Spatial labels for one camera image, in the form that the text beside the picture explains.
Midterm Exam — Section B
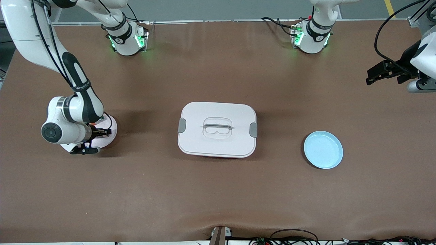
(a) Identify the white lidded storage box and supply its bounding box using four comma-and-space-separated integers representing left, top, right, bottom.
177, 101, 258, 159

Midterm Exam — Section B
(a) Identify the pink round plate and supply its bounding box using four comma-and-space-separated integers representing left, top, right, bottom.
98, 114, 118, 149

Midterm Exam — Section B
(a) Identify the light blue round plate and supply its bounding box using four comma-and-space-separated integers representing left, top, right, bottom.
303, 131, 344, 169

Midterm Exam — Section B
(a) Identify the brown table cover mat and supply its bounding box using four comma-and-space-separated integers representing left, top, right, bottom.
0, 19, 436, 243

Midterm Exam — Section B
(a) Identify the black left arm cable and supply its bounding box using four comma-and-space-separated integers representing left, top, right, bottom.
374, 0, 428, 75

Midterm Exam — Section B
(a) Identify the aluminium frame post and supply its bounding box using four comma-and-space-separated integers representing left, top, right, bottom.
407, 0, 436, 28

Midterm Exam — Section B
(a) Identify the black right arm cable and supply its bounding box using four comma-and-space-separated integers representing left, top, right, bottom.
30, 0, 113, 136

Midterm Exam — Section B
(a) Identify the black arm base cable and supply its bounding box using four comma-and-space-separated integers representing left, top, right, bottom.
261, 16, 300, 36

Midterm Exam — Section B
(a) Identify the brown clamp bracket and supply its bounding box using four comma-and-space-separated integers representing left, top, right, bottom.
209, 226, 233, 245

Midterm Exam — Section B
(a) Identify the black cable bundle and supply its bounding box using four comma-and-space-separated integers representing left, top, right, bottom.
344, 236, 436, 245

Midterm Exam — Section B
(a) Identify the black looped cable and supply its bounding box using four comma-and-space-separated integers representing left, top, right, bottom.
249, 229, 321, 245

